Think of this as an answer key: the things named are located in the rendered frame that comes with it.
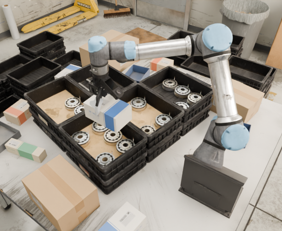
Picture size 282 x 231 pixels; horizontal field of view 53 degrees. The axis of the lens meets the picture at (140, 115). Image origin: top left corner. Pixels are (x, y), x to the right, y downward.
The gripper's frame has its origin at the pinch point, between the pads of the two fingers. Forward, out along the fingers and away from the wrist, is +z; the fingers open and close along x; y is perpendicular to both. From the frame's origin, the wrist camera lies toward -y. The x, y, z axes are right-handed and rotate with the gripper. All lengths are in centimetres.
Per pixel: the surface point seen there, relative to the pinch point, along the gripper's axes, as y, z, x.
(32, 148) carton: 41, 35, 23
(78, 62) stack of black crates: 136, 72, -101
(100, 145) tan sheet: 5.8, 27.9, 2.7
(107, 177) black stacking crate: -11.5, 27.0, 17.3
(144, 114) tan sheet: 0.9, 27.9, -32.0
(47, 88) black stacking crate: 62, 20, -10
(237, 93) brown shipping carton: -39, 25, -82
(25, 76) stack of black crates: 145, 61, -42
